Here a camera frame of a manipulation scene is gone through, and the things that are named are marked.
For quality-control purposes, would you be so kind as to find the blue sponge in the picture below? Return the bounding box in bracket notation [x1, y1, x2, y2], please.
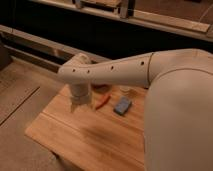
[113, 96, 132, 115]

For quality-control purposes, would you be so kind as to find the red chili pepper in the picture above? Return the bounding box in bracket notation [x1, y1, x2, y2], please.
[95, 94, 111, 110]

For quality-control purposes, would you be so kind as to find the dark purple bowl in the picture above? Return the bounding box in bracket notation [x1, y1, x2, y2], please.
[92, 84, 110, 92]

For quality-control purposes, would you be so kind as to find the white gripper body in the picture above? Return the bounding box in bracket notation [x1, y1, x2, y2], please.
[69, 84, 91, 105]

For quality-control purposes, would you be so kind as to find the white ceramic cup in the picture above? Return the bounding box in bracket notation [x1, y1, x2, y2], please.
[119, 86, 136, 98]

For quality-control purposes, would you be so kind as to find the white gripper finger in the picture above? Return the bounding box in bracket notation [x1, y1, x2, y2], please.
[70, 104, 76, 113]

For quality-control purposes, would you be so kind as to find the wooden table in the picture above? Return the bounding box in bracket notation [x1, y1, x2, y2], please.
[25, 86, 146, 171]

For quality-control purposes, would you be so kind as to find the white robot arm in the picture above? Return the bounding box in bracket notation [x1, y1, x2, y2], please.
[58, 49, 213, 171]

